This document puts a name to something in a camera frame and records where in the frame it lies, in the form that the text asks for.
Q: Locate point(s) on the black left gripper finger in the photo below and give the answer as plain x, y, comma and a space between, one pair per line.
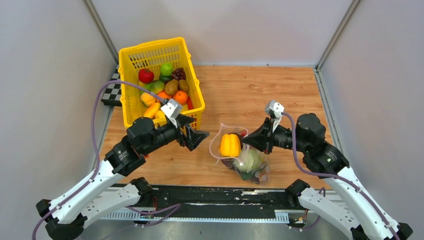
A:
192, 138
183, 120

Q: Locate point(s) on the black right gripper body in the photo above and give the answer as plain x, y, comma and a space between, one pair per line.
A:
281, 137

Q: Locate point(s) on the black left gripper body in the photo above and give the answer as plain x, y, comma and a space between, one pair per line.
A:
168, 133

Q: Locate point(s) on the green white cabbage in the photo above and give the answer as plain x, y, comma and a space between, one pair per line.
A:
249, 160

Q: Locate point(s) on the yellow bell pepper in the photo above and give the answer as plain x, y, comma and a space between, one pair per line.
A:
230, 145

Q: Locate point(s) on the clear zip top bag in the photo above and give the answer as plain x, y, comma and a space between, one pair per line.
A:
260, 177

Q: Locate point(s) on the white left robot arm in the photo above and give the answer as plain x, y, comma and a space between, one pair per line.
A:
68, 215

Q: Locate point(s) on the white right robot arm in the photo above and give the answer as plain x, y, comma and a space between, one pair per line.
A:
363, 219

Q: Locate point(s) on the red chili pepper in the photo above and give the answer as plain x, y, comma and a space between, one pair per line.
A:
189, 103

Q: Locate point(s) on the orange tangerine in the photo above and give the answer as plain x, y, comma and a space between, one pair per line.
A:
181, 97
164, 95

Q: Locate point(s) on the brown pear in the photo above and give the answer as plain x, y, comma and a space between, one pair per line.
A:
172, 87

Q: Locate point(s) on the brown kiwi potato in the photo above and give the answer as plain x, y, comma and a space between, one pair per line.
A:
183, 85

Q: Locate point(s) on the yellow fruit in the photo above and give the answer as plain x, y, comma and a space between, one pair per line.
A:
147, 99

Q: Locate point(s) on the yellow green mango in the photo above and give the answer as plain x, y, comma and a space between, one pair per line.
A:
155, 86

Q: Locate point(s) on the dark purple grapes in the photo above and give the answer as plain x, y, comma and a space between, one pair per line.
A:
179, 74

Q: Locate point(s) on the red tomato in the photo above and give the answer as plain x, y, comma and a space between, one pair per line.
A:
146, 76

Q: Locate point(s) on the black white checkerboard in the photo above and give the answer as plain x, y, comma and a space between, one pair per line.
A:
111, 95

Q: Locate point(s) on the yellow plastic basket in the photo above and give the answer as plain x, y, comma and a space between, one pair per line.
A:
151, 55

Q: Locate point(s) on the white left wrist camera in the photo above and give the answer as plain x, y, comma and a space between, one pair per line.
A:
171, 110

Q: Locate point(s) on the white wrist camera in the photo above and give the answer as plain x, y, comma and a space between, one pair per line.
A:
171, 110
275, 110

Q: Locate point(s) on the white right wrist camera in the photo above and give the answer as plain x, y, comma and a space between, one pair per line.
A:
275, 110

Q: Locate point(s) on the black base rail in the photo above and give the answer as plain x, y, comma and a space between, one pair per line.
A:
220, 203

